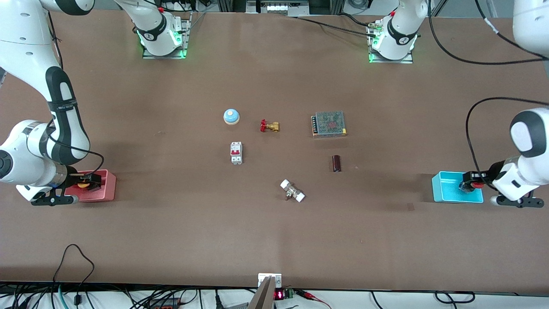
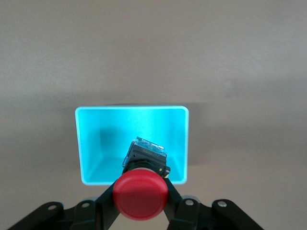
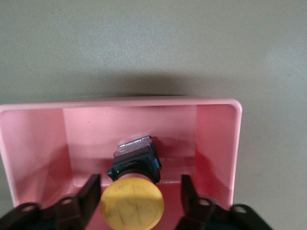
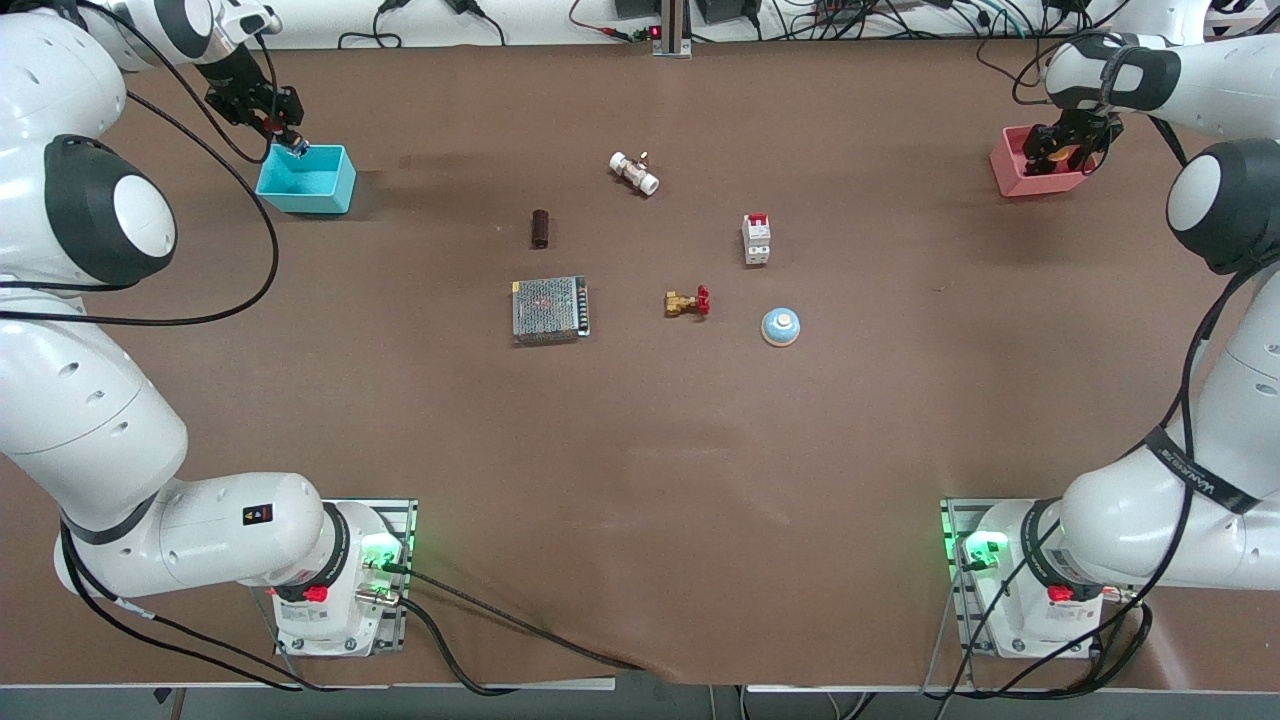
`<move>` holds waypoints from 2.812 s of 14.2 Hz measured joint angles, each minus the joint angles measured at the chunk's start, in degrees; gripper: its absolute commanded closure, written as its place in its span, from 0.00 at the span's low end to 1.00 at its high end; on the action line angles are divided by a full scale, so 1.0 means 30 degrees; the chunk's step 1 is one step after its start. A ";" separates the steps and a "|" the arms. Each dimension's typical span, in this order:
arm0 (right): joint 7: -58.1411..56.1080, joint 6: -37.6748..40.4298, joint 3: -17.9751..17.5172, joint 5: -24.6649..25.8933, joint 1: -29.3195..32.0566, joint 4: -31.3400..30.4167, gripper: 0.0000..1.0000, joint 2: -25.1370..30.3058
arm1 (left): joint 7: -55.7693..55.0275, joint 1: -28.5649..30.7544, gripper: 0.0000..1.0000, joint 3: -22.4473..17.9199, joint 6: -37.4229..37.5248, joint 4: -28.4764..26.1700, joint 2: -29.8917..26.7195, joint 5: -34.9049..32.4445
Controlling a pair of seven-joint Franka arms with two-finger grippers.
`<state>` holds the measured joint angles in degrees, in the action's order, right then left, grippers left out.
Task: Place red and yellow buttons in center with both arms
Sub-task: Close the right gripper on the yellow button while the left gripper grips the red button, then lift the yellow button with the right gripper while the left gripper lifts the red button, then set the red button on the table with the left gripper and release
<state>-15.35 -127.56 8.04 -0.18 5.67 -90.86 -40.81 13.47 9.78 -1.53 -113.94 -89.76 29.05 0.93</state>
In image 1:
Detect pink plastic bin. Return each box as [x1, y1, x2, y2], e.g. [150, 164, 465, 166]
[64, 170, 117, 202]

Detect cyan plastic bin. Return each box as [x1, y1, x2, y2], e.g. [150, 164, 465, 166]
[431, 171, 484, 203]

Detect metal mesh power supply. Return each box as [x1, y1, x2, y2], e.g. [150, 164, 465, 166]
[311, 111, 347, 138]

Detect white-ended metal pipe fitting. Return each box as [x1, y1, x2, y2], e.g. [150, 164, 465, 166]
[280, 179, 306, 203]

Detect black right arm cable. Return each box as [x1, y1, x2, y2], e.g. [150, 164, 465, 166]
[45, 11, 105, 176]

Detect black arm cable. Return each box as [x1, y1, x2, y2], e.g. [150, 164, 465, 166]
[45, 11, 105, 176]
[428, 0, 549, 177]

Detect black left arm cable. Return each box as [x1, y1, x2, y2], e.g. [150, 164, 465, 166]
[428, 0, 549, 177]

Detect black looped cable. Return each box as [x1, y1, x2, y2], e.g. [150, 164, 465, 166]
[52, 244, 96, 303]

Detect black coiled cable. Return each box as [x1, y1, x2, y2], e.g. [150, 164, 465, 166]
[434, 291, 476, 305]

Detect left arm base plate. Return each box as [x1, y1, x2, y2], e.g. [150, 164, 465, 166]
[368, 21, 414, 64]

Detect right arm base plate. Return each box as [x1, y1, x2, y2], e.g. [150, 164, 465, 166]
[142, 13, 192, 60]

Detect red clip lead wire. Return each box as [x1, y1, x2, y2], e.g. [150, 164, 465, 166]
[296, 290, 332, 309]

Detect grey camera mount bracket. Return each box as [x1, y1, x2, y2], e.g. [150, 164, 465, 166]
[248, 273, 283, 309]

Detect black cable on table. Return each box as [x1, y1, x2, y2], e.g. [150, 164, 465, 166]
[296, 13, 378, 37]

